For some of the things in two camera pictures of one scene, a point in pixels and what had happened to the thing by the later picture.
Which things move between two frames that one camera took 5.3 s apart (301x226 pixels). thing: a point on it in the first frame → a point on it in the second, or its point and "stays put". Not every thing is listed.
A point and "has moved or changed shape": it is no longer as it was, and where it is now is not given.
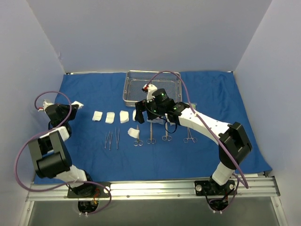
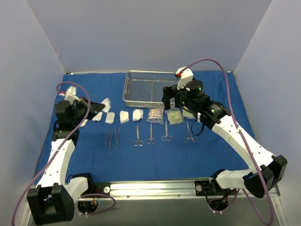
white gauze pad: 133,132 → 106,102
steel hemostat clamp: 190,137 stays put
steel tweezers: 110,139 stays put
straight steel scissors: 151,135 stays put
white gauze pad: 76,102 has moved or changed shape
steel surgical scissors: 167,137 stays put
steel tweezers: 106,141 stays put
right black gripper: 143,106 → 170,94
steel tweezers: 116,137 stays put
